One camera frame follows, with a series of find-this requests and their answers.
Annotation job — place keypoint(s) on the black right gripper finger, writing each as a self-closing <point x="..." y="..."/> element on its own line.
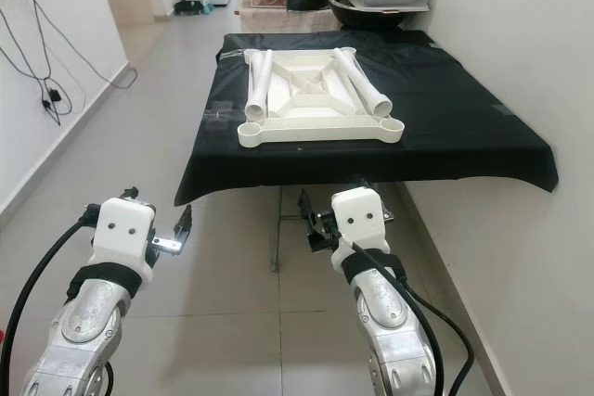
<point x="306" y="206"/>

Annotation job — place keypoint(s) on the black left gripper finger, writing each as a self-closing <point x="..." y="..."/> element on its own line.
<point x="130" y="195"/>
<point x="184" y="220"/>

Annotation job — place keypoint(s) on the white plastic table top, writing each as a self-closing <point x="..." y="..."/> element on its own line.
<point x="320" y="134"/>

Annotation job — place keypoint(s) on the wide clear tape patch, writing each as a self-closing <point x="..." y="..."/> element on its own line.
<point x="223" y="117"/>

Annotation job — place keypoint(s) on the long clear tape strip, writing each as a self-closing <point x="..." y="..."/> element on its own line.
<point x="227" y="54"/>

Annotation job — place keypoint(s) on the black tablecloth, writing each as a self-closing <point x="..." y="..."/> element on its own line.
<point x="464" y="127"/>

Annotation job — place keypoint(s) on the beige cardboard box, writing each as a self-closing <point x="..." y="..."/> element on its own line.
<point x="278" y="25"/>

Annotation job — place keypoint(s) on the black wok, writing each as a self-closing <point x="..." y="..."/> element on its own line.
<point x="371" y="18"/>

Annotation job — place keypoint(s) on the small clear tape patch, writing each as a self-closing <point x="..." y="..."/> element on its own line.
<point x="501" y="108"/>

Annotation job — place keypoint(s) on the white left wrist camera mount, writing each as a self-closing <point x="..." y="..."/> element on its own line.
<point x="125" y="229"/>

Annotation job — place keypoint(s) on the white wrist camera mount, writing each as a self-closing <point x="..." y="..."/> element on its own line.
<point x="125" y="229"/>
<point x="362" y="220"/>

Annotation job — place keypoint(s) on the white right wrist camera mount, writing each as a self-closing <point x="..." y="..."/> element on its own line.
<point x="362" y="220"/>

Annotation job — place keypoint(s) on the metal folding table frame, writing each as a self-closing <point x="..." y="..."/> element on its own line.
<point x="277" y="238"/>

